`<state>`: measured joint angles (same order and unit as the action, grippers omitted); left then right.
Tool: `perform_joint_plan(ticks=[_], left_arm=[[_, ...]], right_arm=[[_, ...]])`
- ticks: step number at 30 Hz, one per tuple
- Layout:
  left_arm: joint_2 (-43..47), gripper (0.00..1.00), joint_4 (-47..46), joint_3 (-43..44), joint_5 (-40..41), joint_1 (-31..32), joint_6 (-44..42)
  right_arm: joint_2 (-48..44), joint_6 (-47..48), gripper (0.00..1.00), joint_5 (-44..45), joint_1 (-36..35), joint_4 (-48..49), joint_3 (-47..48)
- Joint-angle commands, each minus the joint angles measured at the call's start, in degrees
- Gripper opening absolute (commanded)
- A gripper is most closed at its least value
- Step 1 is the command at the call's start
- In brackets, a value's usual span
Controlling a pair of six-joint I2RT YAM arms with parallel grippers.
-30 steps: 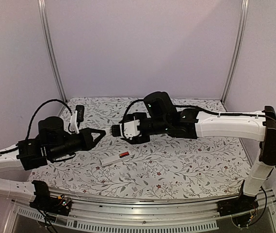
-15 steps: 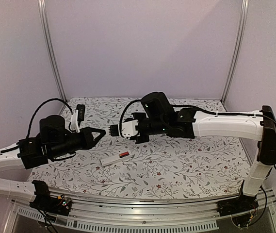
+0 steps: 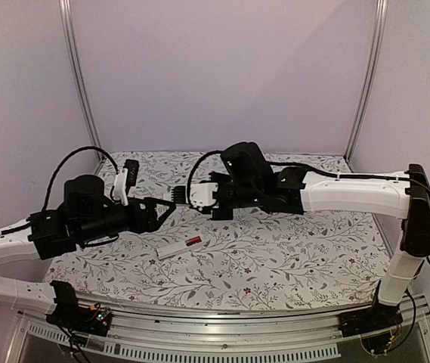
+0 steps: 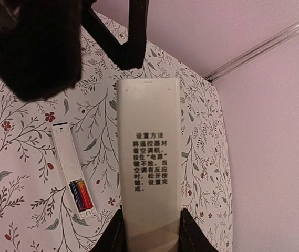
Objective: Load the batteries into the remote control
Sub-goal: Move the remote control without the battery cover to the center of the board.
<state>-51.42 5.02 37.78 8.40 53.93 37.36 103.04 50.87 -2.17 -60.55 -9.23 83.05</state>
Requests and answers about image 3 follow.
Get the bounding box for white remote control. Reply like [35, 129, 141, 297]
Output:
[156, 240, 203, 260]

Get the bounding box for aluminium frame post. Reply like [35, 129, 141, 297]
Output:
[58, 0, 101, 147]
[344, 0, 388, 164]

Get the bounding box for right aluminium frame post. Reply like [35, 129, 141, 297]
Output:
[344, 0, 388, 164]

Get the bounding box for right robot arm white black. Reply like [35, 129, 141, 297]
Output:
[171, 141, 430, 330]

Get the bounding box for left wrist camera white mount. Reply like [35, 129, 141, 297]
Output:
[110, 159, 139, 206]

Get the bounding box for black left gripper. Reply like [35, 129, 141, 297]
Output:
[77, 196, 176, 244]

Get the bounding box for left black camera cable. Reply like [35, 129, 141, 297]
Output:
[44, 145, 119, 213]

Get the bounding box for floral patterned table mat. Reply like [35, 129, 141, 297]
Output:
[44, 150, 397, 313]

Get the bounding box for red battery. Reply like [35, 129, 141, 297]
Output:
[185, 236, 202, 247]

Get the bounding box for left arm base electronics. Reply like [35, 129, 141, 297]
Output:
[46, 281, 113, 337]

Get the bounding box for left aluminium frame post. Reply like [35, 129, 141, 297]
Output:
[58, 0, 101, 147]

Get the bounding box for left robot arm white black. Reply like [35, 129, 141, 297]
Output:
[0, 175, 175, 328]

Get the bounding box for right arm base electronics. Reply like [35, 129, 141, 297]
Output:
[338, 297, 403, 355]

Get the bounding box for front aluminium rail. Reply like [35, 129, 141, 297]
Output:
[6, 294, 430, 362]

